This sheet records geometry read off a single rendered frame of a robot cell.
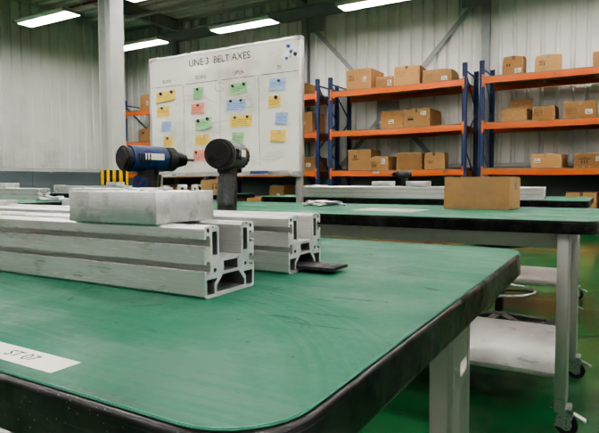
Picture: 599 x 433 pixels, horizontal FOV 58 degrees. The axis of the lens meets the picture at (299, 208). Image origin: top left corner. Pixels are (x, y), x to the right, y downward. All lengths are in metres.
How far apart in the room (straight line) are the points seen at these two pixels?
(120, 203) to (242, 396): 0.41
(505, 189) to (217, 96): 2.52
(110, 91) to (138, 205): 8.80
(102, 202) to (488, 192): 2.09
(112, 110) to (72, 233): 8.64
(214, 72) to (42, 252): 3.64
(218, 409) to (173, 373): 0.07
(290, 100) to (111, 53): 5.95
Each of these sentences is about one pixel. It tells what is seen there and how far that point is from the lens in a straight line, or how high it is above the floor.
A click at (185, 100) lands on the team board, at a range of 4.58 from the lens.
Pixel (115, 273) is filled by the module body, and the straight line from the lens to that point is 0.74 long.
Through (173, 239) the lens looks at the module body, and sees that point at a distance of 0.68.
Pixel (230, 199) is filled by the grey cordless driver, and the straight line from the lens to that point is 1.07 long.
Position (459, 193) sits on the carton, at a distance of 2.66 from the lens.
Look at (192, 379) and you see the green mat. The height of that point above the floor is 0.78.
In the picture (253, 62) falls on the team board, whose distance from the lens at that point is 4.20.
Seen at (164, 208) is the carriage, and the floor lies 0.88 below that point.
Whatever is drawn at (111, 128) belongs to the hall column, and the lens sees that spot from 9.41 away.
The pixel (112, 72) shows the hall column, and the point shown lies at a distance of 9.55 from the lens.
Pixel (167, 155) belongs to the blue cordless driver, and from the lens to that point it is 1.30.
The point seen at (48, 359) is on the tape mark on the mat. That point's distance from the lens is 0.48.
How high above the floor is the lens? 0.92
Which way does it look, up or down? 3 degrees down
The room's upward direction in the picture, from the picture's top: straight up
